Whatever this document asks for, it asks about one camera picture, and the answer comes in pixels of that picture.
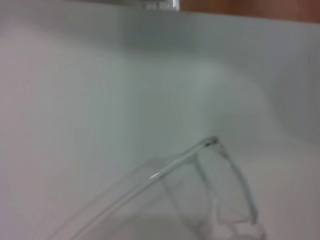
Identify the clear white glasses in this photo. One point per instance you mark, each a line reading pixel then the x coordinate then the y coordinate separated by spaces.
pixel 175 163

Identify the grey metal fixture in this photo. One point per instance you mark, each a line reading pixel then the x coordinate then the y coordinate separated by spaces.
pixel 162 4

